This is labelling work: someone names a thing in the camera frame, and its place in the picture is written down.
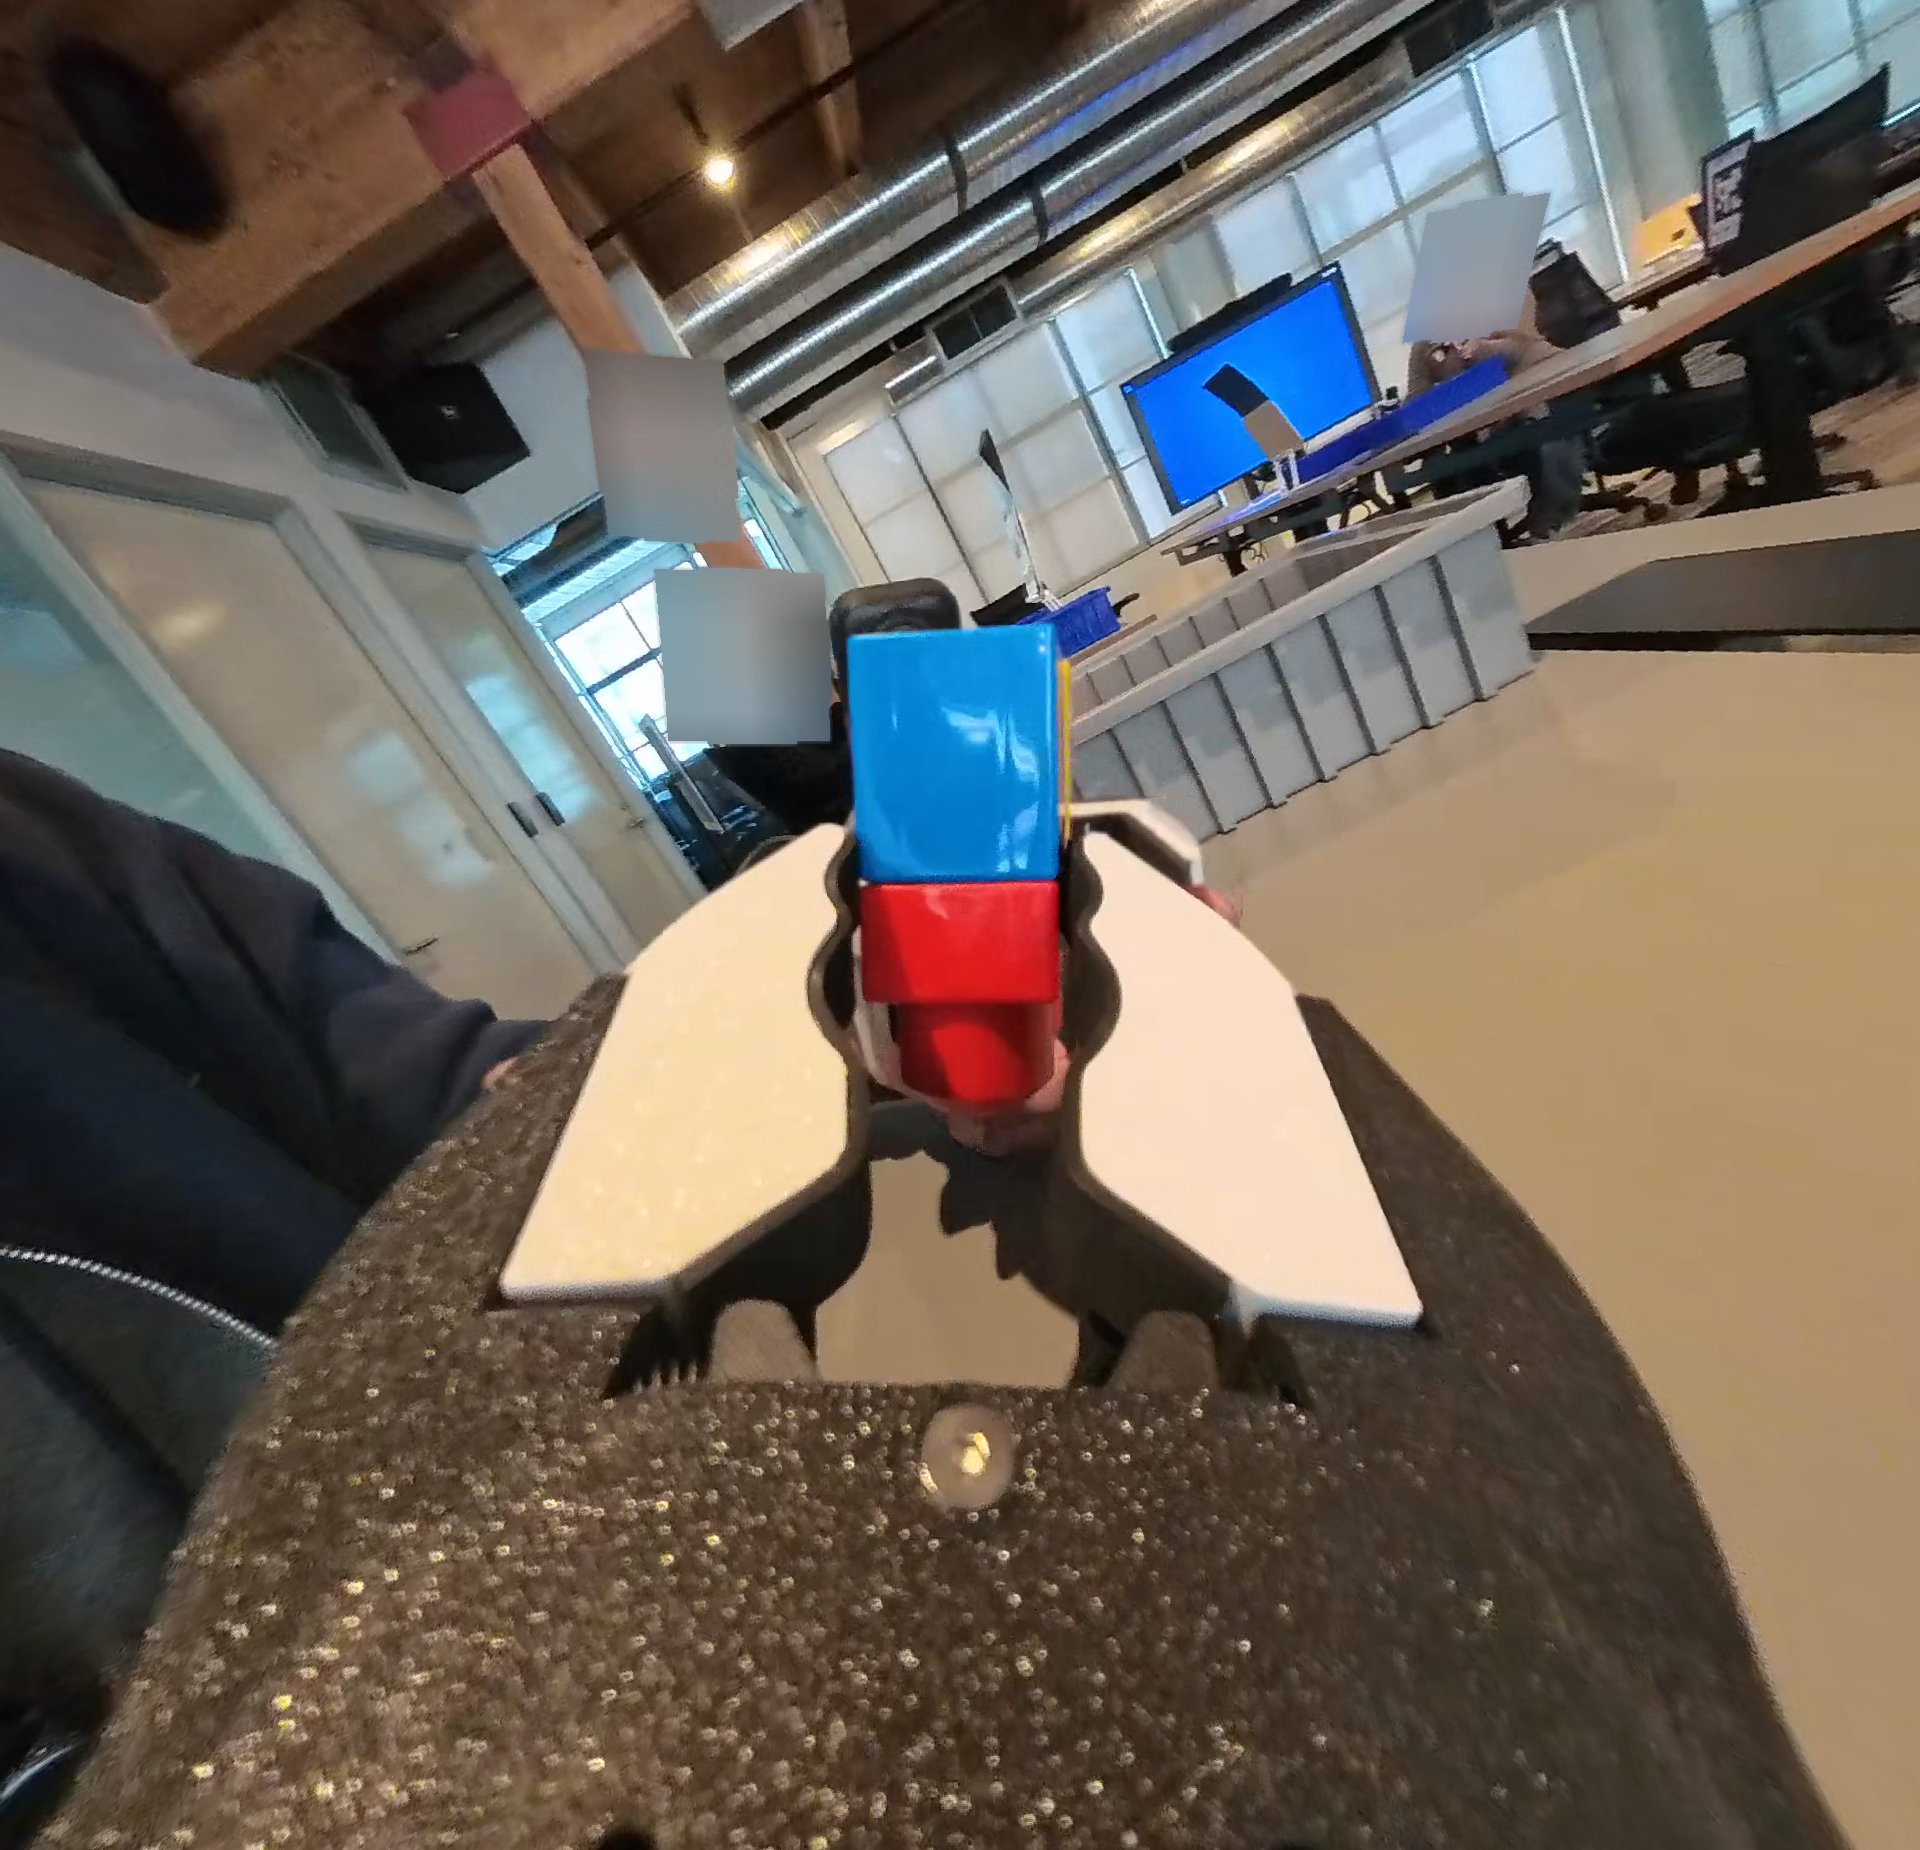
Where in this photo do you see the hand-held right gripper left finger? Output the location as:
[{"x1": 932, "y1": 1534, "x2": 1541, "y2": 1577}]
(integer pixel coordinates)
[{"x1": 497, "y1": 826, "x2": 874, "y2": 1304}]

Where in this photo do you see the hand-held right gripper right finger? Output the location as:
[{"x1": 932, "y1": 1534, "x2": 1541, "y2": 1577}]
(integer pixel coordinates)
[{"x1": 1057, "y1": 826, "x2": 1425, "y2": 1326}]

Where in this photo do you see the red mega block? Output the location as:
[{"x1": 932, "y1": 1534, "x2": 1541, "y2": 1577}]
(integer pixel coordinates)
[{"x1": 856, "y1": 878, "x2": 1069, "y2": 1106}]

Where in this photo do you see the blue mega block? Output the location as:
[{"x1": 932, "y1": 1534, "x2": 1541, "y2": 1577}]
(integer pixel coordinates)
[{"x1": 845, "y1": 623, "x2": 1069, "y2": 892}]

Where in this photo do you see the person's left forearm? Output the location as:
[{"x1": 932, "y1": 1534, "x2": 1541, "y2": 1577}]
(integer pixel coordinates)
[{"x1": 0, "y1": 746, "x2": 547, "y2": 1342}]

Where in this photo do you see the person's left hand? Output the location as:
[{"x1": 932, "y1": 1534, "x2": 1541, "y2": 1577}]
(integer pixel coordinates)
[{"x1": 943, "y1": 1039, "x2": 1088, "y2": 1156}]

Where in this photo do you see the grey plastic bin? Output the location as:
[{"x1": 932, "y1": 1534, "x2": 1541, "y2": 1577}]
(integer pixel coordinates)
[{"x1": 1069, "y1": 475, "x2": 1535, "y2": 838}]

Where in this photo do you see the white framed glass door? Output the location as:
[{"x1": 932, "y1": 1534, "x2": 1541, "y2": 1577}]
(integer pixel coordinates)
[{"x1": 336, "y1": 509, "x2": 708, "y2": 969}]

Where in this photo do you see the blue screen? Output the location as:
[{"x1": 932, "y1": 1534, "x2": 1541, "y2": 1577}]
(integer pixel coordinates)
[{"x1": 1117, "y1": 262, "x2": 1385, "y2": 520}]

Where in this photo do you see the black office chair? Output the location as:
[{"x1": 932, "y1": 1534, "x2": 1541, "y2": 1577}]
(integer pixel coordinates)
[{"x1": 1559, "y1": 380, "x2": 1803, "y2": 522}]

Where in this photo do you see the person's dark clothing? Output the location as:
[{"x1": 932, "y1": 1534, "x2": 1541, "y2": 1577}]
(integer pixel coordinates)
[{"x1": 0, "y1": 1248, "x2": 287, "y2": 1807}]

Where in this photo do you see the dark background table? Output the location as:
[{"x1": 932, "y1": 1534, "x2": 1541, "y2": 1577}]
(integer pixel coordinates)
[{"x1": 1162, "y1": 185, "x2": 1920, "y2": 577}]

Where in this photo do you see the black computer monitor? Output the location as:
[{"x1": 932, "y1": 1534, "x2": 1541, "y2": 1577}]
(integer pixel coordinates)
[{"x1": 1698, "y1": 64, "x2": 1894, "y2": 281}]

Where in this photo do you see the metal ventilation duct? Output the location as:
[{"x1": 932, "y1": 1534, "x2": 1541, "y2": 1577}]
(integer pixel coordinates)
[
  {"x1": 659, "y1": 0, "x2": 1306, "y2": 357},
  {"x1": 721, "y1": 12, "x2": 1568, "y2": 414}
]

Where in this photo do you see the black wall speaker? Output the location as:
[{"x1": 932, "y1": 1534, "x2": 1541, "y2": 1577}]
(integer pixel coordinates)
[{"x1": 352, "y1": 362, "x2": 531, "y2": 498}]

